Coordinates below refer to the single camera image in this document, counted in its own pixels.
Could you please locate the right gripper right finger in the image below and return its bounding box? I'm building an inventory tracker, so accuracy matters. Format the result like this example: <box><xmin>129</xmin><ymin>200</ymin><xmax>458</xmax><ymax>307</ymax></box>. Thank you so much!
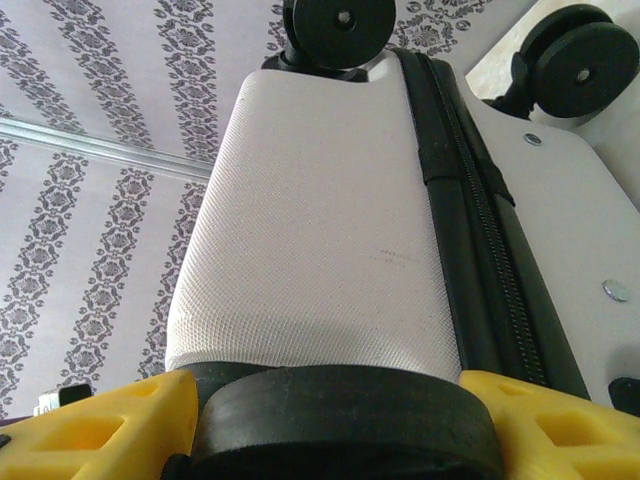
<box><xmin>458</xmin><ymin>369</ymin><xmax>640</xmax><ymax>480</ymax></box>

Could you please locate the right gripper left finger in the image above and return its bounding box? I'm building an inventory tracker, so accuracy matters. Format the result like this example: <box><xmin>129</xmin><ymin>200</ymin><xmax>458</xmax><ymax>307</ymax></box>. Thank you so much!
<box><xmin>0</xmin><ymin>370</ymin><xmax>202</xmax><ymax>480</ymax></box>

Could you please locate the white hard-shell suitcase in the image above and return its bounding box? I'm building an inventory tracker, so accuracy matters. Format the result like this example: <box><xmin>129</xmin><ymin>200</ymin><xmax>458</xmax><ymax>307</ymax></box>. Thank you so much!
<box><xmin>163</xmin><ymin>0</ymin><xmax>640</xmax><ymax>480</ymax></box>

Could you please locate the aluminium frame post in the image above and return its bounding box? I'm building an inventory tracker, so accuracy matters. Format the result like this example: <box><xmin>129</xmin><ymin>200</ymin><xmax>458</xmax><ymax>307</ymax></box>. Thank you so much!
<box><xmin>0</xmin><ymin>117</ymin><xmax>214</xmax><ymax>180</ymax></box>

